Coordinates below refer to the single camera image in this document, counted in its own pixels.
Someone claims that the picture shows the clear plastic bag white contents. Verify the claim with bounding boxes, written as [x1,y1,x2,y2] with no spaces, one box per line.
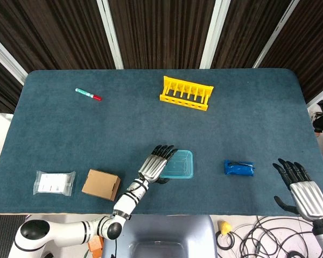
[33,170,76,197]

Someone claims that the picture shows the brown cardboard box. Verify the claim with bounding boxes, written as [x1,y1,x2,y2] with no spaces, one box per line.
[81,168,122,202]

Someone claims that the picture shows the clear teal plastic container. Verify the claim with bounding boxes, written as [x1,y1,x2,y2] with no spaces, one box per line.
[159,149,194,179]

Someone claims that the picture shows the yellow plug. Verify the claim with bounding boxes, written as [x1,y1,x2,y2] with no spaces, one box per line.
[217,220,232,237]

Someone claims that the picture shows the grey robot base cover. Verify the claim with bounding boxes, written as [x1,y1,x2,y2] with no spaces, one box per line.
[101,214,218,258]

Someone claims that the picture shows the green marker red cap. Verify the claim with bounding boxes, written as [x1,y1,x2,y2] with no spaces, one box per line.
[75,88,102,102]

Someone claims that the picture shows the blue wrapped packet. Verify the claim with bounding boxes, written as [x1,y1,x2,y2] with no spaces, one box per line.
[223,159,257,177]

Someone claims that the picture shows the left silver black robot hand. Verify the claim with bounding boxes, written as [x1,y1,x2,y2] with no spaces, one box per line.
[138,145,178,186]

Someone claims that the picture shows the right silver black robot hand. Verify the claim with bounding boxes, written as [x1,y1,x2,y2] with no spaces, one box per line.
[272,158,323,222]

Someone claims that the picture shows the blue table cloth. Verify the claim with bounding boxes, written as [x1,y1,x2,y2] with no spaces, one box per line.
[0,69,323,216]

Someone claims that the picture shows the black floor cables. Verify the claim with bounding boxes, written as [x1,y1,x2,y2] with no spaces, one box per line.
[214,214,323,258]

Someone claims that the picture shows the yellow plastic tube rack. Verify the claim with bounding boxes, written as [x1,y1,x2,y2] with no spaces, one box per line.
[159,75,215,111]

